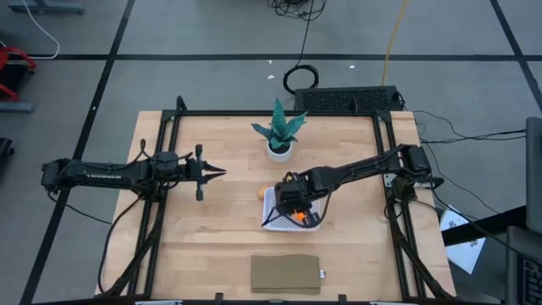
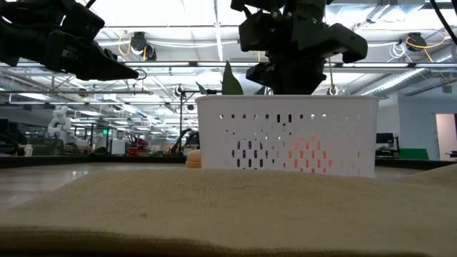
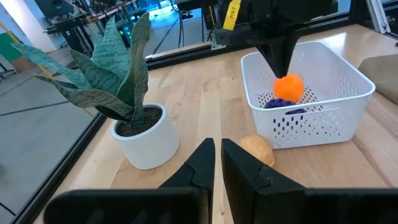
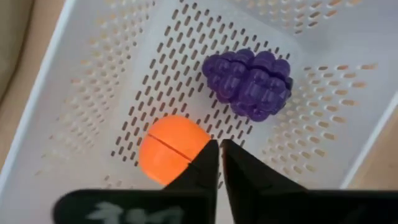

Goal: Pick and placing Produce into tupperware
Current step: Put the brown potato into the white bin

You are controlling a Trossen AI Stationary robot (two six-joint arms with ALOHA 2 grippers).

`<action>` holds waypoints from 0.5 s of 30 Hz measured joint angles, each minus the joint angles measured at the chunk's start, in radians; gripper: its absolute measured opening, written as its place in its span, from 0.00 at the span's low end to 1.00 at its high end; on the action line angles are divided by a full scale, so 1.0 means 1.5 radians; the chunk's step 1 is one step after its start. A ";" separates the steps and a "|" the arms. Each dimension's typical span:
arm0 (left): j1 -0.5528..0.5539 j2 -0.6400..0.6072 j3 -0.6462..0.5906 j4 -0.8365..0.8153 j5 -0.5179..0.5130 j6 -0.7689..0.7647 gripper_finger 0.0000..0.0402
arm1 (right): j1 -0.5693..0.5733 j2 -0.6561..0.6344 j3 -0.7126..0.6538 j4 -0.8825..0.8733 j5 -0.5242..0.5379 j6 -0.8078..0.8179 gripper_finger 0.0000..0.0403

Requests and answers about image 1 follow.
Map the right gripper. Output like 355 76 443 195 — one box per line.
279 186 322 226

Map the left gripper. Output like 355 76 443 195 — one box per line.
184 143 227 202

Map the white perforated plastic basket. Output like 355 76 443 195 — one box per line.
261 186 322 233

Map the olive folded cloth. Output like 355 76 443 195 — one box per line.
250 253 326 296

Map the snake plant in white pot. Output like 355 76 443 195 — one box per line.
251 97 308 164

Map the white paper sheet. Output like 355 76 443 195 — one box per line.
439 205 487 275

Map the black beam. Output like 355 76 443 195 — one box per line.
442 206 528 247

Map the grey furniture foot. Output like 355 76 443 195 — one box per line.
0 101 35 114
8 0 86 15

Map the grey equipment box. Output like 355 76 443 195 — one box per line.
505 225 542 305
524 116 542 236

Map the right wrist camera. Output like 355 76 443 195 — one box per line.
274 180 302 205

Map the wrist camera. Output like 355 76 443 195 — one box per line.
152 150 179 171
274 180 302 205

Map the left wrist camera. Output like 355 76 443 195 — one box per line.
152 150 179 171

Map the black aluminium table frame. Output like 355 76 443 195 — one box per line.
95 95 456 302

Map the coiled black cable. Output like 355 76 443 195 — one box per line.
282 16 319 95

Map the black cable tangle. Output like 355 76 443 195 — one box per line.
266 0 328 21

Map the yellow hanging cable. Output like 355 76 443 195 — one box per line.
379 0 410 87

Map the white floor cable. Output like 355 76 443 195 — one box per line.
0 0 61 60

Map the red tubular frame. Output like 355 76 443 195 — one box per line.
0 45 37 103

